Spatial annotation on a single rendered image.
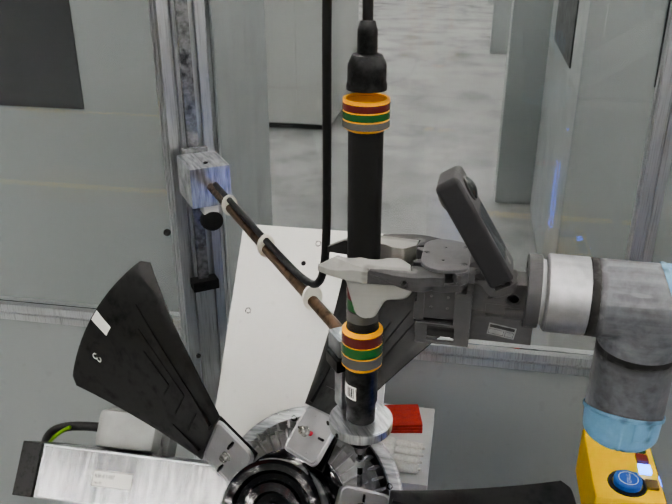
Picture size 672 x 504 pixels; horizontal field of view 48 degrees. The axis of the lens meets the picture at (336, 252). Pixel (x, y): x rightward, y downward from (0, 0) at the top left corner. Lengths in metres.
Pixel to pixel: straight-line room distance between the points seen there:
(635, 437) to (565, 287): 0.17
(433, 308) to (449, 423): 1.01
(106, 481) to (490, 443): 0.92
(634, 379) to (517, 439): 1.00
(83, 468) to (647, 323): 0.78
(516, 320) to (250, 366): 0.56
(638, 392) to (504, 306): 0.15
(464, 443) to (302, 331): 0.68
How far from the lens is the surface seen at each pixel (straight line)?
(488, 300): 0.74
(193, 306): 1.52
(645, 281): 0.73
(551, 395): 1.68
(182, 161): 1.32
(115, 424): 1.17
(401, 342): 0.91
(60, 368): 1.94
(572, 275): 0.72
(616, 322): 0.72
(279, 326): 1.20
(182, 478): 1.10
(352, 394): 0.81
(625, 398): 0.77
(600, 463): 1.25
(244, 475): 0.90
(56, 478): 1.17
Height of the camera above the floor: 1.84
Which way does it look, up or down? 25 degrees down
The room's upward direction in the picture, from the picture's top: straight up
